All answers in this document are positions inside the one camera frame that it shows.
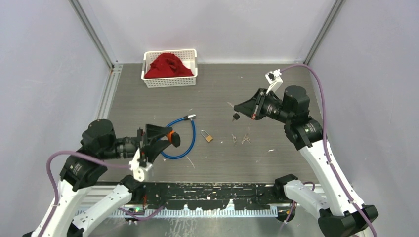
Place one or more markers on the red cloth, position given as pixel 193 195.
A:
pixel 167 65

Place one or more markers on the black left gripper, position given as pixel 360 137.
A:
pixel 153 148

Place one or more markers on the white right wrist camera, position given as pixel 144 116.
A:
pixel 274 79

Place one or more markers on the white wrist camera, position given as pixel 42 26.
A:
pixel 274 79
pixel 140 167

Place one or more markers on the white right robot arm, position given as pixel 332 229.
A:
pixel 340 212

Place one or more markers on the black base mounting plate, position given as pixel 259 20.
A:
pixel 207 196

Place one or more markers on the silver key bunch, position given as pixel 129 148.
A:
pixel 246 138

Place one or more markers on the orange black padlock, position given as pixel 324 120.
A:
pixel 174 138

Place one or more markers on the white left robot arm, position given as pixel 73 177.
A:
pixel 85 166

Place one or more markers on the white perforated plastic basket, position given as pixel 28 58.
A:
pixel 188 58

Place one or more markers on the brass padlock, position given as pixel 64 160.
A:
pixel 206 136

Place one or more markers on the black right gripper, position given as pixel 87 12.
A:
pixel 253 107

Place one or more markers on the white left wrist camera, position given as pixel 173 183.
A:
pixel 140 167

